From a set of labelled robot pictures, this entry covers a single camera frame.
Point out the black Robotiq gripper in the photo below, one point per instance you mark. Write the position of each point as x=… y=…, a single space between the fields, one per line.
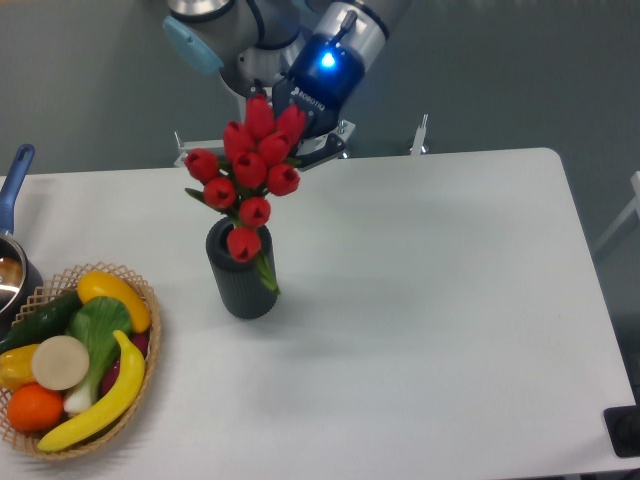
x=319 y=82

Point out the red tulip bouquet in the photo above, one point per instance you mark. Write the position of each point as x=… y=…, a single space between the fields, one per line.
x=258 y=161

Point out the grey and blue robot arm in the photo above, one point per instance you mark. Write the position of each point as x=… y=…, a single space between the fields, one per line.
x=246 y=40

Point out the dark grey ribbed vase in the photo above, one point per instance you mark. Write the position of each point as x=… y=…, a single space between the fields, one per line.
x=240 y=287

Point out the yellow squash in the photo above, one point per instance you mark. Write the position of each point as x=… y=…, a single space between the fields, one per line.
x=102 y=284

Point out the purple eggplant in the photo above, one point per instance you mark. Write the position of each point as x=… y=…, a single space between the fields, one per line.
x=141 y=341

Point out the green bok choy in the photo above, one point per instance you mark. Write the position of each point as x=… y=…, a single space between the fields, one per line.
x=93 y=325

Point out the yellow banana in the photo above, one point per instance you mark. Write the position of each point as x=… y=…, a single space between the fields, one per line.
x=106 y=410

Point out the woven wicker basket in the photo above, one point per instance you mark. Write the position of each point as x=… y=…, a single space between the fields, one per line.
x=59 y=285

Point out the green cucumber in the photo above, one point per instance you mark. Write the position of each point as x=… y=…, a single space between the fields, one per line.
x=49 y=320

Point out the beige round disc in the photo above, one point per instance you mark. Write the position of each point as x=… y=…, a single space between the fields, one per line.
x=60 y=363

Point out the yellow bell pepper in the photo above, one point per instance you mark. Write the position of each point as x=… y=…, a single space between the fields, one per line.
x=16 y=370

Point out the orange fruit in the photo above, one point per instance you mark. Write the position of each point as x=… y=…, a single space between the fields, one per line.
x=33 y=408

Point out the black device at table edge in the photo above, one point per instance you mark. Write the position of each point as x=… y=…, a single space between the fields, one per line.
x=623 y=428

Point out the blue handled saucepan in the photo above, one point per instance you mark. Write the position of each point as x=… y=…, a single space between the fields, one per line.
x=19 y=277

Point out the white frame at right edge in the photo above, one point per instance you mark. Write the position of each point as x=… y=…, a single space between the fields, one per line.
x=622 y=225

